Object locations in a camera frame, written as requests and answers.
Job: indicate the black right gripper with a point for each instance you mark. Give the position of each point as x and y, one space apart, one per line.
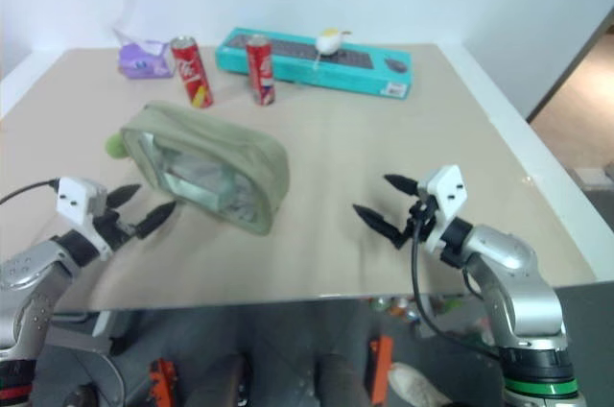
422 216

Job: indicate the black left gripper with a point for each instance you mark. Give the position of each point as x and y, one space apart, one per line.
114 229

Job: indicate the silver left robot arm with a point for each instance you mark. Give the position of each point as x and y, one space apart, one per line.
29 272

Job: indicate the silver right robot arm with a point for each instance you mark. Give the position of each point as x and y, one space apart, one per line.
518 282

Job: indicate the green transparent zipper pouch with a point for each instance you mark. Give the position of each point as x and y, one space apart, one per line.
225 148

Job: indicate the small green ball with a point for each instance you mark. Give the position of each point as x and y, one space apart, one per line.
114 145

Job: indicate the teal keyboard box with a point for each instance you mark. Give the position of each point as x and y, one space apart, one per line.
336 76

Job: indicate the purple tissue pack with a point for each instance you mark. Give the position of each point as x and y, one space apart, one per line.
144 64

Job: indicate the red cola can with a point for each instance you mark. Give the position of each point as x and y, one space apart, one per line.
192 71
260 68

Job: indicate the orange clamp tool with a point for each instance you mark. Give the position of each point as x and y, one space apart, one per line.
163 380
381 368

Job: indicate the white and yellow toy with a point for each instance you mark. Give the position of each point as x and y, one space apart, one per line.
328 43

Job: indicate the white shoe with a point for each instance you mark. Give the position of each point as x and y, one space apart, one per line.
417 385

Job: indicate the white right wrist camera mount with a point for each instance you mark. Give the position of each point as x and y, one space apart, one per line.
448 196

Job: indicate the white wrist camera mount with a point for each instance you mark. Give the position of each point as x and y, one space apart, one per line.
77 198
448 196

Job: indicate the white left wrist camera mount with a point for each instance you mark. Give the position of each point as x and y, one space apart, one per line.
77 198

